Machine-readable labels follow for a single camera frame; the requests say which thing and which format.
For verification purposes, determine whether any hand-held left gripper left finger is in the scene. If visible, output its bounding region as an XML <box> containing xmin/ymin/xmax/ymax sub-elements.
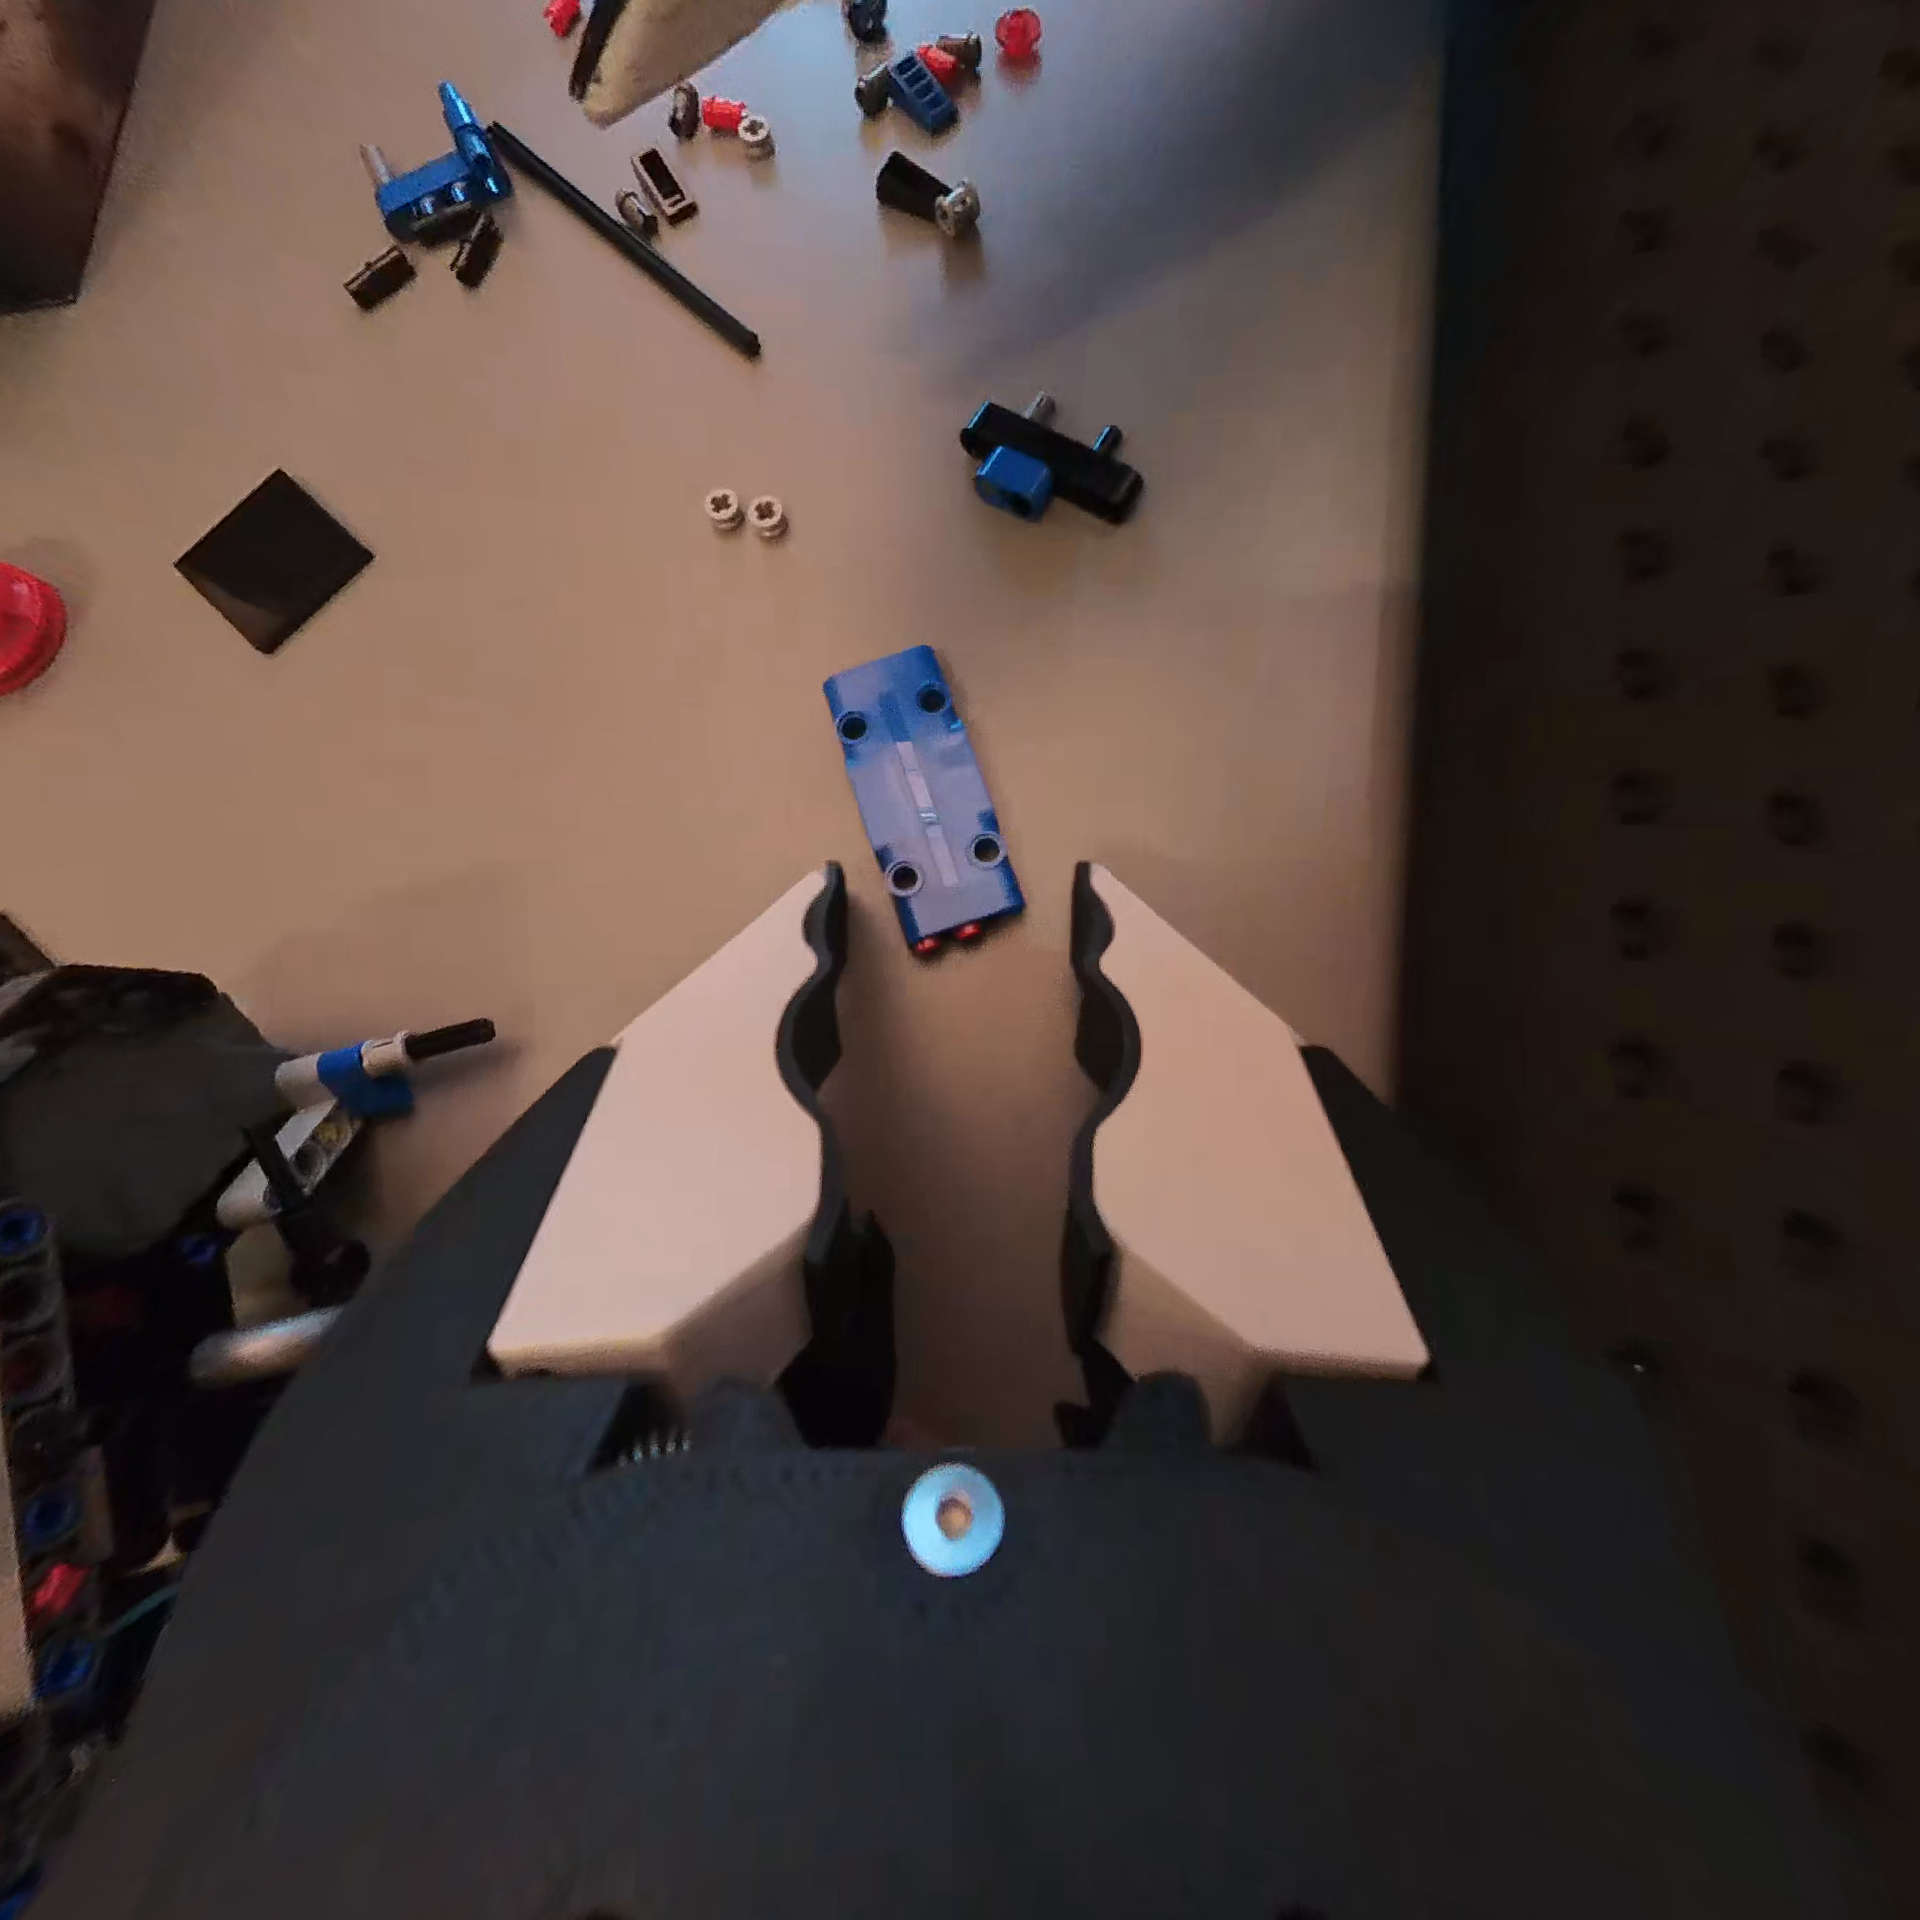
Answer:
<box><xmin>485</xmin><ymin>864</ymin><xmax>899</xmax><ymax>1450</ymax></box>

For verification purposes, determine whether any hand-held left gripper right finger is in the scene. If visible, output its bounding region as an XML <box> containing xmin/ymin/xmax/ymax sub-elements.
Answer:
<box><xmin>1054</xmin><ymin>860</ymin><xmax>1435</xmax><ymax>1450</ymax></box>

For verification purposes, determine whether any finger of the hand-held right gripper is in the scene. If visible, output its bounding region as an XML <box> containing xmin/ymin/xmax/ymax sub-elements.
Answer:
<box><xmin>569</xmin><ymin>0</ymin><xmax>822</xmax><ymax>129</ymax></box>

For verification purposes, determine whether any blue toy brick panel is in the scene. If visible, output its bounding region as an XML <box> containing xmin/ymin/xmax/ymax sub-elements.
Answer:
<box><xmin>822</xmin><ymin>644</ymin><xmax>1031</xmax><ymax>961</ymax></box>

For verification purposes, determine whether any long black axle rod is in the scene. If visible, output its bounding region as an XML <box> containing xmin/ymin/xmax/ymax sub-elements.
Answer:
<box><xmin>488</xmin><ymin>124</ymin><xmax>765</xmax><ymax>360</ymax></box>

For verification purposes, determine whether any blue toy brick assembly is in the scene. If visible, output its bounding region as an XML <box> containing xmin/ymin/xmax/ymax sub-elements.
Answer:
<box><xmin>362</xmin><ymin>82</ymin><xmax>517</xmax><ymax>244</ymax></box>

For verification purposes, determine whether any black toy truck chassis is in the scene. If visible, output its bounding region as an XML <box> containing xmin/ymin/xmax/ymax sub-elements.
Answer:
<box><xmin>0</xmin><ymin>917</ymin><xmax>498</xmax><ymax>1819</ymax></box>

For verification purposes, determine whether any black beam with blue connector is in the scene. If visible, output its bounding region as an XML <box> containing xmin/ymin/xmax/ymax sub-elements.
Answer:
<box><xmin>958</xmin><ymin>391</ymin><xmax>1147</xmax><ymax>528</ymax></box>

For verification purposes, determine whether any black square flat tile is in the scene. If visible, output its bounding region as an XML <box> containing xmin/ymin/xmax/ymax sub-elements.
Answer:
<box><xmin>174</xmin><ymin>468</ymin><xmax>379</xmax><ymax>658</ymax></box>

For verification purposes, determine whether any red toy wheel hub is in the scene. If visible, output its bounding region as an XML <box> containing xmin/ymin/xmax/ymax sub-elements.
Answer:
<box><xmin>0</xmin><ymin>563</ymin><xmax>71</xmax><ymax>701</ymax></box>

